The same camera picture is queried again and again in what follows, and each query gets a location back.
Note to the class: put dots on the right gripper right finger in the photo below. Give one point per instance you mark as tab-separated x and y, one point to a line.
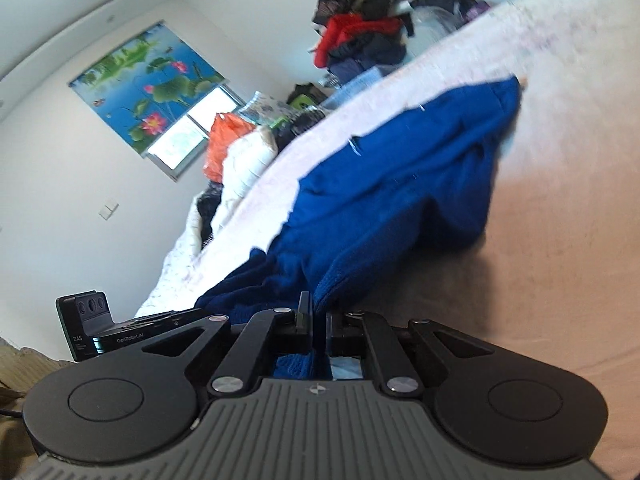
403	362

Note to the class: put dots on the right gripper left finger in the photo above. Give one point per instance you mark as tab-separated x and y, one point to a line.
200	355

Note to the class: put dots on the blue knit sweater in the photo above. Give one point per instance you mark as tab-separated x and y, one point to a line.
422	179

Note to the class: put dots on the pile of clothes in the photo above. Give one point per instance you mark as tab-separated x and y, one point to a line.
357	35

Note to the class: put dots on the khaki jacket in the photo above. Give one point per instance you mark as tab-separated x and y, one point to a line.
21	369

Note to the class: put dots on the pink bed blanket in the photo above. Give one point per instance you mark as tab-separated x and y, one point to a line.
556	274

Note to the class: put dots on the window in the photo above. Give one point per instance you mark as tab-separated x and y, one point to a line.
184	142

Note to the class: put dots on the white quilt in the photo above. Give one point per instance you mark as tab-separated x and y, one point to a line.
246	160

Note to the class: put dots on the orange plastic bag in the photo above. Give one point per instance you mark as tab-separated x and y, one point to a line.
226	128

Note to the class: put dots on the dark patterned garment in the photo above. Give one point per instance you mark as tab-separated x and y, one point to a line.
288	129

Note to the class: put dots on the lotus flower roller blind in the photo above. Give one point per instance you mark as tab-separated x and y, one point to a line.
144	86

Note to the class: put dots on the floral pillow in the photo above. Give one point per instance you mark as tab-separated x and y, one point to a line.
264	110

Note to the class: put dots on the green box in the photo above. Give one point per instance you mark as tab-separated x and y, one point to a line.
305	95

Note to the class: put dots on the light blue towel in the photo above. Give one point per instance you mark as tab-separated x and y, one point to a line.
357	85

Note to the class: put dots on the wall switch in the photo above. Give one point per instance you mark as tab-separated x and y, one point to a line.
108	209

